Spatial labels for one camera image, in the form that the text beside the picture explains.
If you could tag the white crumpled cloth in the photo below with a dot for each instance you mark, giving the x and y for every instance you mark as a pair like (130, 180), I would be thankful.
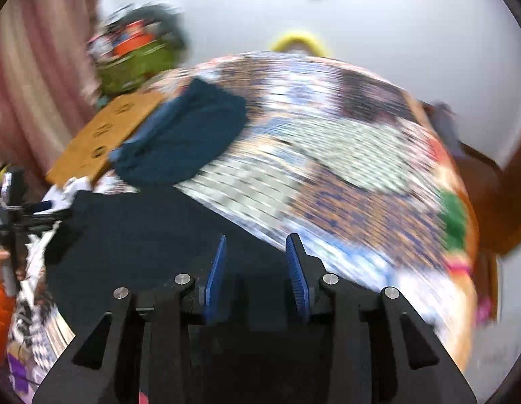
(73, 191)

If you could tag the teal garment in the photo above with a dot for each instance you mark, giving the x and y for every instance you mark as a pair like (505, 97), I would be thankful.
(189, 134)

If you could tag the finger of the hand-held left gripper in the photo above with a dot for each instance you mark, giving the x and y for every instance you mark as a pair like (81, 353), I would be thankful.
(46, 215)

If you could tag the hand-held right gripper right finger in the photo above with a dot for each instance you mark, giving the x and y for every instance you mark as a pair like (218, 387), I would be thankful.
(296, 280)

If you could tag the blue garment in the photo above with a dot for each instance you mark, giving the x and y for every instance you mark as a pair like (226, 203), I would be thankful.
(153, 128)

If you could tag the yellow round object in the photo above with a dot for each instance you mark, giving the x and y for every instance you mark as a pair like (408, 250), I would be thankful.
(298, 41)

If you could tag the brown cardboard sheet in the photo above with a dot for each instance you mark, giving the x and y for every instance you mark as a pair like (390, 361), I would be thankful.
(102, 134)

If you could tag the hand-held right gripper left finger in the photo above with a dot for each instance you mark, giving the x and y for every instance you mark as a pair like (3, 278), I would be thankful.
(214, 280)

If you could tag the pink curtain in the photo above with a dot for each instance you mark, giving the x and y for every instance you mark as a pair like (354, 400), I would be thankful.
(41, 63)

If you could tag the green bag with clutter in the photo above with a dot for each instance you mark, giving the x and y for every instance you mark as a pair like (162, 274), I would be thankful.
(136, 50)

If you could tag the printed patchwork blanket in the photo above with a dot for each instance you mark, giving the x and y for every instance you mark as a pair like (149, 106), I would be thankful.
(336, 168)

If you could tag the brown wooden chair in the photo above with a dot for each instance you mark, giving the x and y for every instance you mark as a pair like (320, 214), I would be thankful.
(491, 193)

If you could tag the dark navy pants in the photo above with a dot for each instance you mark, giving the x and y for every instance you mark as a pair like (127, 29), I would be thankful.
(151, 244)

